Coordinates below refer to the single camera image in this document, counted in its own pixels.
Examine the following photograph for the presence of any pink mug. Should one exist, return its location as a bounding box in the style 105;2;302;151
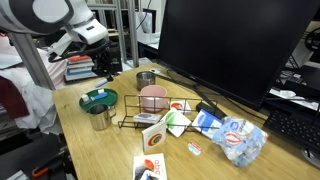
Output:
140;85;167;112

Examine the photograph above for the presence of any small red blue packet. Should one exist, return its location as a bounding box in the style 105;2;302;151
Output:
188;141;202;156

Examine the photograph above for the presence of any white cloth pile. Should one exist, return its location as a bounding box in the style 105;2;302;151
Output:
0;37;67;135

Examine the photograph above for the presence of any green round plate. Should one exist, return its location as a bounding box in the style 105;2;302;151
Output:
79;88;118;111

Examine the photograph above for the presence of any white marshmallow near rim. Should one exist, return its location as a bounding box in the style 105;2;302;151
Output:
81;94;89;102

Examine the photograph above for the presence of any stack of books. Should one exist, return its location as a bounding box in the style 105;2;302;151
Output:
64;56;96;81

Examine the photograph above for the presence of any blue handled fork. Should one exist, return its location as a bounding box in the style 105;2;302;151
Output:
90;92;108;101

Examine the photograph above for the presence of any black power brick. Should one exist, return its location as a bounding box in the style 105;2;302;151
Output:
196;102;226;119

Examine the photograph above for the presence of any steel round cup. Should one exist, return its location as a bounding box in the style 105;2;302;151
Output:
136;71;155;90

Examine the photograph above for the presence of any rainbow board book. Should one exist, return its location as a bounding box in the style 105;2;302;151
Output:
142;121;166;151

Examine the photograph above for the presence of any abc picture book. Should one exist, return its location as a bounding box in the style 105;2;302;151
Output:
133;153;167;180

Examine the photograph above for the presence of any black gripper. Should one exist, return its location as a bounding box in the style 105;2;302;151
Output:
92;43;122;82

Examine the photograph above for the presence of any blue white booklet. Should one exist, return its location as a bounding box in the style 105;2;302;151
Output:
192;109;223;139

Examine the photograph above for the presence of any red circle card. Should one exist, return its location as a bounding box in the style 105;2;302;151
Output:
169;100;191;113

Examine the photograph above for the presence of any green circle card book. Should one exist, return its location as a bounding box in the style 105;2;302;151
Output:
162;108;191;137

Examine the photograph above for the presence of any white marshmallow on plate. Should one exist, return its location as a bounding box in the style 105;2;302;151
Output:
98;89;104;94

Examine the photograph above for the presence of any silver handled jar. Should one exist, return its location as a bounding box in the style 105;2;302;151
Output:
87;104;116;131

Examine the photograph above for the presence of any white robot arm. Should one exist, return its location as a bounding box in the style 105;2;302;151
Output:
0;0;117;77

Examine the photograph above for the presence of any black wire rack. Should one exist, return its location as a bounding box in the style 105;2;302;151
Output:
118;95;218;129

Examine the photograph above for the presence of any large black monitor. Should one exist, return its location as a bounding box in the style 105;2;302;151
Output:
158;0;320;110

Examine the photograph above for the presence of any black keyboard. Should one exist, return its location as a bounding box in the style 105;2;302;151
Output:
264;111;320;153

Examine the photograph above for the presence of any blue white plastic bag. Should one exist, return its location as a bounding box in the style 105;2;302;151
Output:
212;116;268;167

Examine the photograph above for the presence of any small blue white box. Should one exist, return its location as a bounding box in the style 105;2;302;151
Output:
133;113;162;124

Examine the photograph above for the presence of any white table grommet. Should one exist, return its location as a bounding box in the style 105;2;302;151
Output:
150;68;161;74

